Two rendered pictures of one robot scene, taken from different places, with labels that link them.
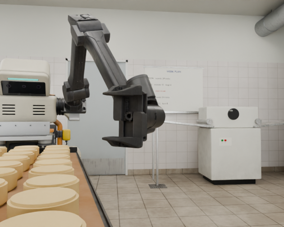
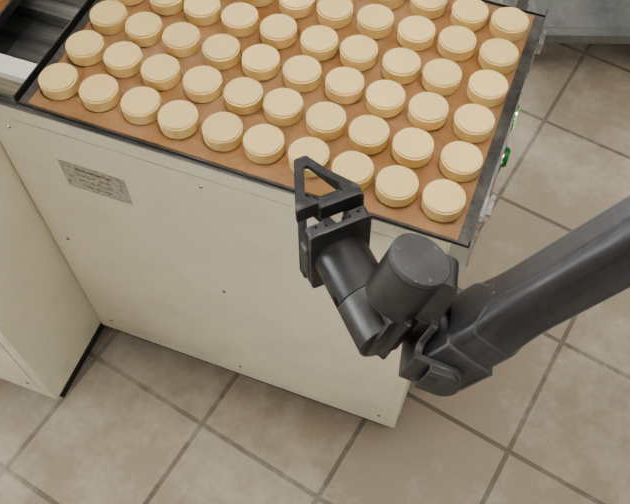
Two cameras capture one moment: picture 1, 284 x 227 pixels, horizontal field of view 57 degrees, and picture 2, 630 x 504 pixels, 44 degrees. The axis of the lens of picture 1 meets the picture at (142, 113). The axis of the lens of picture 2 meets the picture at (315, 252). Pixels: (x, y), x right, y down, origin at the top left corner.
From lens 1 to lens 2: 1.07 m
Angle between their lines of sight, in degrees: 110
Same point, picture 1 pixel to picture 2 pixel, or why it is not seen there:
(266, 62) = not seen: outside the picture
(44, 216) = (106, 91)
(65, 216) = (98, 97)
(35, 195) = (142, 96)
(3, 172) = (229, 95)
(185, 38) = not seen: outside the picture
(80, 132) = not seen: outside the picture
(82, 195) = (176, 143)
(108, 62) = (602, 218)
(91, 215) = (132, 131)
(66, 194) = (130, 108)
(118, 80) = (534, 262)
